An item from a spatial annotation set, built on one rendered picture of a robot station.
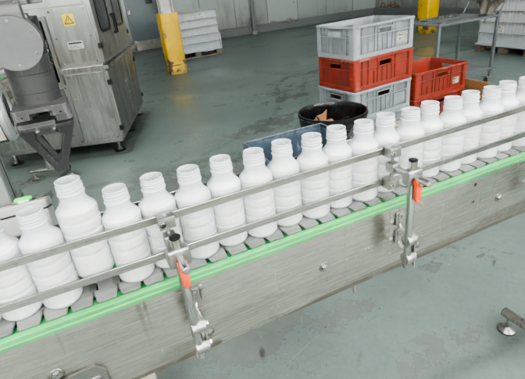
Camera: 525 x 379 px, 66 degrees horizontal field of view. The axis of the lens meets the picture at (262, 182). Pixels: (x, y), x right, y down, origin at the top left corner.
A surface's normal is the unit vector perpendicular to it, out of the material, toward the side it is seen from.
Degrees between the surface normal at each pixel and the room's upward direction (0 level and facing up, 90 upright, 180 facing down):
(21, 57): 91
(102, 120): 87
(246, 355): 0
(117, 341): 90
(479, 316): 0
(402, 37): 90
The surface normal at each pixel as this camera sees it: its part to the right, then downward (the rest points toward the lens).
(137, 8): 0.43, 0.36
